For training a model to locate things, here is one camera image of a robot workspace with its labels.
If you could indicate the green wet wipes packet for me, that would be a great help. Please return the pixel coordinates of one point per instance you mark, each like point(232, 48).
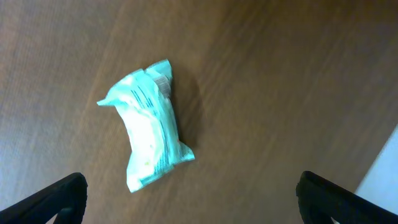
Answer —
point(142, 99)

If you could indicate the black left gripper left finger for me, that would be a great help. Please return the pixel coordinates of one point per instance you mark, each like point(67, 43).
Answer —
point(64, 200)

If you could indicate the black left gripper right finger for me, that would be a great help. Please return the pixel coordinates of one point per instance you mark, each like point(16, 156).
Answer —
point(321, 201)

